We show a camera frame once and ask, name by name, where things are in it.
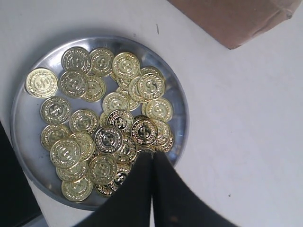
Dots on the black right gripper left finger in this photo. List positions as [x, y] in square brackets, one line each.
[130, 205]

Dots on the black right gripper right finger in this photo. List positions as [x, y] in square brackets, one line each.
[174, 204]

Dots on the brown cardboard box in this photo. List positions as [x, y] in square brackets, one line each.
[234, 22]

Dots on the gold coin middle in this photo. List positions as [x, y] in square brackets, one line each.
[114, 101]

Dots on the black base block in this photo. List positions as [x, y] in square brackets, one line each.
[18, 206]

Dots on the gold coin right cluster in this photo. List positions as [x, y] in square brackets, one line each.
[151, 86]

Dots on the round steel plate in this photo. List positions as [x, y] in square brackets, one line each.
[26, 123]

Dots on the gold coin lone far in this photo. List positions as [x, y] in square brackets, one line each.
[41, 83]

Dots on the gold coin plate top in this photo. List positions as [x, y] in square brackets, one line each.
[76, 59]

